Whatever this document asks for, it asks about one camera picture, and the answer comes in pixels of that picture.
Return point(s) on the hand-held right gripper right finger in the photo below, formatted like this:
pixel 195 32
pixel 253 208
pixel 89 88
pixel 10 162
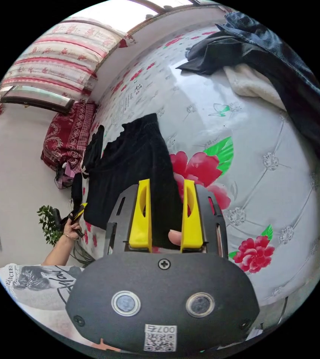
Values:
pixel 191 227

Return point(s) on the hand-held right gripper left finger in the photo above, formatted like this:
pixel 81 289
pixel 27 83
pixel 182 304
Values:
pixel 141 224

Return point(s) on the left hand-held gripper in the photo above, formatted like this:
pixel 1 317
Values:
pixel 70 216

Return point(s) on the black long sleeve shirt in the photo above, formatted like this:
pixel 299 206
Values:
pixel 132 174

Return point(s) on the person's left forearm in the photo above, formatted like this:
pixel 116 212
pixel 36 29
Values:
pixel 57 251

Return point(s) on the person's right hand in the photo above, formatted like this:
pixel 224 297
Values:
pixel 174 237

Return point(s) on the person's left hand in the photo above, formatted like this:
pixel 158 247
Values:
pixel 70 230

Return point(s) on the green potted plant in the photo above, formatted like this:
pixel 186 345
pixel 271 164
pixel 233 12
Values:
pixel 49 224

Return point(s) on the red patterned folded quilt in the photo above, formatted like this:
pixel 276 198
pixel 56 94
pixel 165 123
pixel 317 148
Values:
pixel 66 134

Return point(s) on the bed with floral sheet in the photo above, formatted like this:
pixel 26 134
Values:
pixel 261 179

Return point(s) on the person's body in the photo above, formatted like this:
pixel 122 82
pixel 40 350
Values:
pixel 39 291

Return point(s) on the dark framed window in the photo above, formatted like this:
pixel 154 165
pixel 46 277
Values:
pixel 36 96

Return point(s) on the pink striped curtain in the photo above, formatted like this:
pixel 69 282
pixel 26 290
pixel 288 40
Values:
pixel 62 59

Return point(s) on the pile of clothes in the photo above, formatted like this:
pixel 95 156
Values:
pixel 275 64

